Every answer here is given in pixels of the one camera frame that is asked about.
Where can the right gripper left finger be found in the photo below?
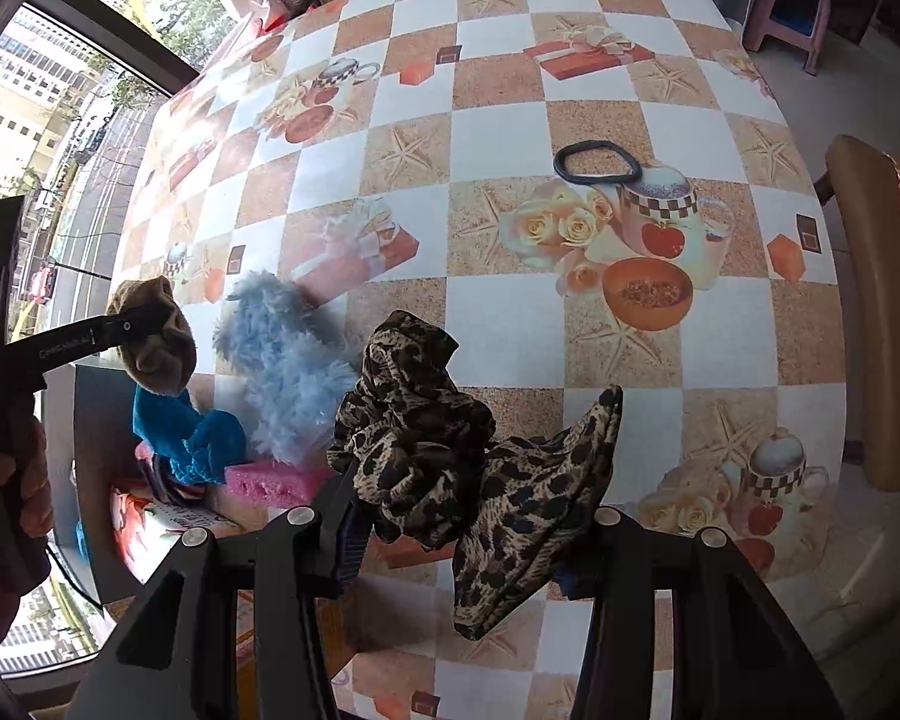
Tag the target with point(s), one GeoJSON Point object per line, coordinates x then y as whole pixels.
{"type": "Point", "coordinates": [343, 535]}

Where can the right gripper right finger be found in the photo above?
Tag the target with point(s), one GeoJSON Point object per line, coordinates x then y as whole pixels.
{"type": "Point", "coordinates": [576, 579]}

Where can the pink foam block small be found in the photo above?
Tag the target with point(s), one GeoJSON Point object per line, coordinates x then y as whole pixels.
{"type": "Point", "coordinates": [276, 484]}

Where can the leopard print scrunchie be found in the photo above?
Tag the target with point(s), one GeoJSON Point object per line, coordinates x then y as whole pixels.
{"type": "Point", "coordinates": [427, 457]}

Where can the beige cloth scrunchie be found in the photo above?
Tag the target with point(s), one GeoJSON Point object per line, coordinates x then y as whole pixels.
{"type": "Point", "coordinates": [163, 360]}

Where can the blue mesh cloth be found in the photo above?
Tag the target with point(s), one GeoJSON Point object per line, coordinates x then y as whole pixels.
{"type": "Point", "coordinates": [199, 446]}

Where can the pink black knitted sock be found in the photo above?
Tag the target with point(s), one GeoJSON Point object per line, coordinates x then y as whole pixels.
{"type": "Point", "coordinates": [156, 471]}

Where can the white open cardboard box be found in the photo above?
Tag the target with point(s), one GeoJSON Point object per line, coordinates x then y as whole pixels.
{"type": "Point", "coordinates": [87, 419]}

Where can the orange floral tissue pack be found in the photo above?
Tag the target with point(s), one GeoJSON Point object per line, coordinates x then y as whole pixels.
{"type": "Point", "coordinates": [145, 529]}

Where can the brown wooden chair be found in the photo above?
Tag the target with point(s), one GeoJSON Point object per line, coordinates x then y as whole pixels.
{"type": "Point", "coordinates": [861, 180]}

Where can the pink plastic stool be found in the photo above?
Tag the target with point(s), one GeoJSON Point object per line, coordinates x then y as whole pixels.
{"type": "Point", "coordinates": [800, 23]}

